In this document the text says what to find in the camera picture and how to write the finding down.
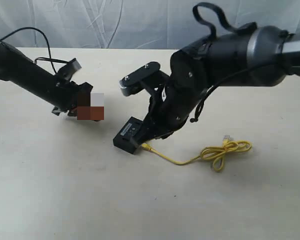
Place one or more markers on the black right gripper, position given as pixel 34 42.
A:
pixel 169 115

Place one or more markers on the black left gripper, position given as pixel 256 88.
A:
pixel 77 101

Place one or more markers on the small black box device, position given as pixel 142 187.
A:
pixel 131 136

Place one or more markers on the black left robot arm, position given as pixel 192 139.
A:
pixel 17 68

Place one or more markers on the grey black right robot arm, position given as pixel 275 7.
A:
pixel 260 58

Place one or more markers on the white wrinkled backdrop curtain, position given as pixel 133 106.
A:
pixel 136 24

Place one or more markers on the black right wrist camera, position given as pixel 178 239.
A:
pixel 148 77

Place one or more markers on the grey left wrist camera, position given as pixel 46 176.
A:
pixel 69 69

